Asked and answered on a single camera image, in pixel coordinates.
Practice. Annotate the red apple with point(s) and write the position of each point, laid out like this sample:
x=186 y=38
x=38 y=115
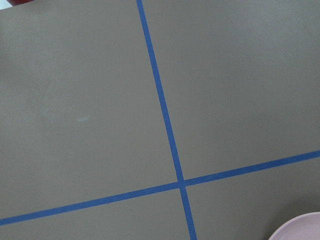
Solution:
x=18 y=2

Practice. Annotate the pink plate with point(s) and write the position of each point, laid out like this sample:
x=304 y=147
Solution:
x=302 y=227

